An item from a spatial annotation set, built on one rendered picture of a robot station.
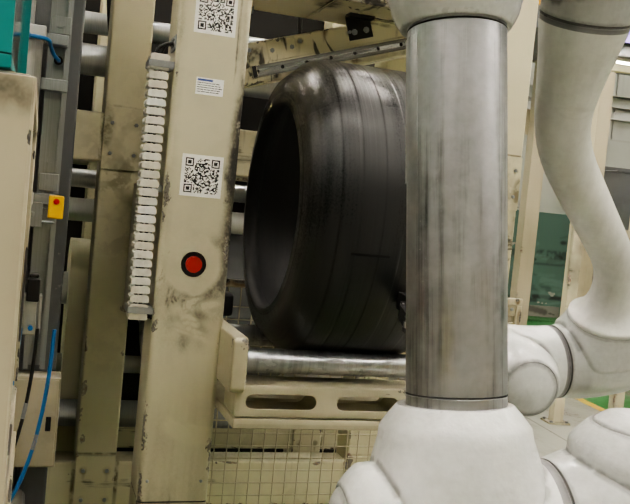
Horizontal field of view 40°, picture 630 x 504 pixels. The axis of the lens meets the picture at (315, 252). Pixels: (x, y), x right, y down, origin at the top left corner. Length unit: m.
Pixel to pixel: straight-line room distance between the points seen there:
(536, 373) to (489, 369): 0.30
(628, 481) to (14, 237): 0.59
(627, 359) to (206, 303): 0.75
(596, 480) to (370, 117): 0.82
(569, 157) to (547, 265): 11.11
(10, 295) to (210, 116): 0.91
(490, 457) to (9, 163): 0.49
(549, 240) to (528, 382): 11.02
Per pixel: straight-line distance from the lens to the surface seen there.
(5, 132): 0.73
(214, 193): 1.59
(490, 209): 0.85
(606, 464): 0.90
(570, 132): 1.04
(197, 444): 1.66
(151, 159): 1.58
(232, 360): 1.52
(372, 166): 1.47
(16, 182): 0.73
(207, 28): 1.61
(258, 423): 1.57
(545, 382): 1.15
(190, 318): 1.60
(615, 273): 1.19
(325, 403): 1.59
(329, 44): 2.09
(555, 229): 12.17
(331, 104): 1.52
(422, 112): 0.86
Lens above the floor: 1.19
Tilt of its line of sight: 3 degrees down
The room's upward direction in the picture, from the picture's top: 6 degrees clockwise
